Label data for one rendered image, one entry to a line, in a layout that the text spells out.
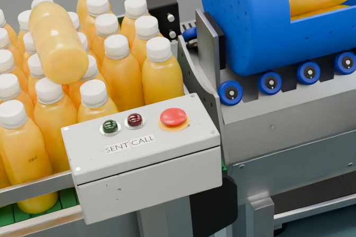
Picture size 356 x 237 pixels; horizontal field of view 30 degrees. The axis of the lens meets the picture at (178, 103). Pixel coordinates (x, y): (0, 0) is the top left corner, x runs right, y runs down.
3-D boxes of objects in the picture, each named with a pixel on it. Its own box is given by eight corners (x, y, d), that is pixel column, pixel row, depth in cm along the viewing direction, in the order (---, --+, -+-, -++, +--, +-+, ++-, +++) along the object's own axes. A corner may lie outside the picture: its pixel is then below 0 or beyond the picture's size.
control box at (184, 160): (223, 186, 95) (220, 133, 88) (86, 226, 91) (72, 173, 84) (199, 142, 102) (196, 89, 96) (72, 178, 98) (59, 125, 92)
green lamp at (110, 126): (119, 131, 90) (118, 125, 89) (104, 136, 90) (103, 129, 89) (116, 122, 92) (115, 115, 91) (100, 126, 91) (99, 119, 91)
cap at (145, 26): (160, 34, 112) (159, 25, 111) (138, 38, 111) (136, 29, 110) (156, 22, 115) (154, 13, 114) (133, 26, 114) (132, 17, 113)
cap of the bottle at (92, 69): (78, 62, 107) (77, 53, 106) (100, 64, 106) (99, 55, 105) (69, 76, 105) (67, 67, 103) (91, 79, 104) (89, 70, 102)
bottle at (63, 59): (81, 39, 96) (56, -15, 110) (36, 57, 95) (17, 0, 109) (95, 75, 101) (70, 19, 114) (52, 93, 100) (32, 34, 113)
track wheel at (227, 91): (240, 77, 116) (237, 78, 118) (216, 83, 115) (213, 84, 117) (247, 102, 116) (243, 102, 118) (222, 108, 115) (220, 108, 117)
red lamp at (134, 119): (144, 125, 91) (143, 118, 90) (129, 129, 90) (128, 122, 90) (140, 116, 92) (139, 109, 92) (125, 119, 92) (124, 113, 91)
